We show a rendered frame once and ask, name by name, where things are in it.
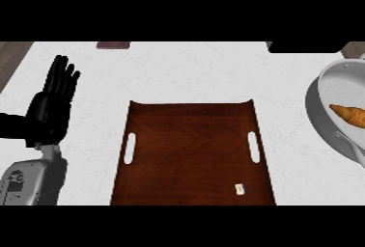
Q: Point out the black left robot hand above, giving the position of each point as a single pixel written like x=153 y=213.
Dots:
x=48 y=111

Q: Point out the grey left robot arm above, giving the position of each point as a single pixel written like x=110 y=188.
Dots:
x=30 y=180

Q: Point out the dark brown wooden tray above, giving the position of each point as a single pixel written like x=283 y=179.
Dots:
x=190 y=151

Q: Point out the grey metal pot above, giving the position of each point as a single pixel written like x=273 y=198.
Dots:
x=339 y=106

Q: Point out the golden brown croissant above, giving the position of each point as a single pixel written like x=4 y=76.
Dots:
x=351 y=114

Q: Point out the dark maroon flat object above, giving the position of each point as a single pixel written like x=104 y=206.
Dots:
x=113 y=45

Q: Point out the small white label sticker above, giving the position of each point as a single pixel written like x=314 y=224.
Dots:
x=240 y=189

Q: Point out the black appliance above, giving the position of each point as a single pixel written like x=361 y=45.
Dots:
x=307 y=47

